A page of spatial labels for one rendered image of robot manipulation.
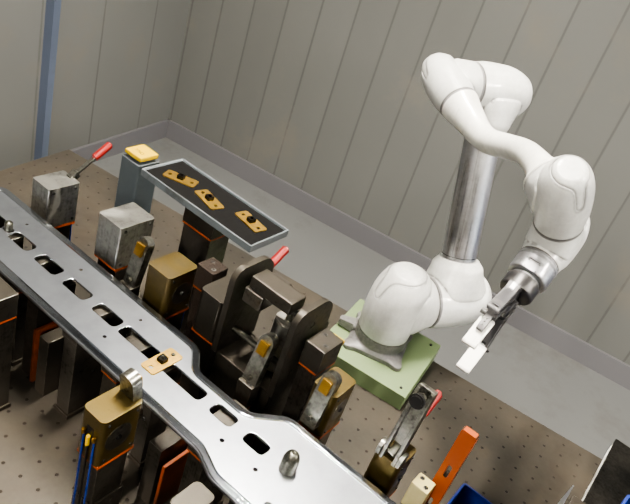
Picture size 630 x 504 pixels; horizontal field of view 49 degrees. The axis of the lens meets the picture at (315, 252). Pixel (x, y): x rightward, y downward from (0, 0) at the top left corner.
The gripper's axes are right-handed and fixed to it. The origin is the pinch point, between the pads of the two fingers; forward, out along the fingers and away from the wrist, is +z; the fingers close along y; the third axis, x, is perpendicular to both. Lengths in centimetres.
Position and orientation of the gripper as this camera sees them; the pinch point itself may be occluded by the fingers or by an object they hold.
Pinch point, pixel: (469, 351)
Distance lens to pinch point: 141.8
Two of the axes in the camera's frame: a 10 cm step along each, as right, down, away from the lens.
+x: 7.6, 5.1, -4.0
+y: -0.8, -5.3, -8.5
